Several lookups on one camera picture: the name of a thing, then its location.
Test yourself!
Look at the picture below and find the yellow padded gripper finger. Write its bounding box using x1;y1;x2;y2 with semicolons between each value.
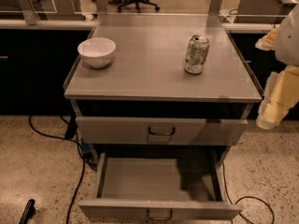
256;65;299;130
255;28;278;51

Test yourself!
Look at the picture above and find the grey drawer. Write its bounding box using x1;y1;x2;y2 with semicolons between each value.
76;117;248;146
79;150;241;221

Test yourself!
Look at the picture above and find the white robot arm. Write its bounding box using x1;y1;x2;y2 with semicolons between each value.
255;5;299;130

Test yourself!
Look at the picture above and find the grey metal drawer cabinet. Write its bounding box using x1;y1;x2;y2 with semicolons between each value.
64;14;261;161

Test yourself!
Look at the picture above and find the grey top drawer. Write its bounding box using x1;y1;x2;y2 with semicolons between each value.
76;117;248;146

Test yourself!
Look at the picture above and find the crushed silver soda can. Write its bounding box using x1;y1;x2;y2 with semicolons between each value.
184;35;210;75

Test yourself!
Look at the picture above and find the white ceramic bowl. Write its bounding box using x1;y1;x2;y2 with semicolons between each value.
78;37;116;68

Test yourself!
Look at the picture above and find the black counter with white top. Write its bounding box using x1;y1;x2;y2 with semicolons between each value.
0;25;92;116

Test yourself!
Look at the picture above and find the black object on floor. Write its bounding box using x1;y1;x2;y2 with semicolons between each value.
19;199;36;224

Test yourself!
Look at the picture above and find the black floor cable left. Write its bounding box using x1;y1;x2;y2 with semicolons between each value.
28;115;98;224

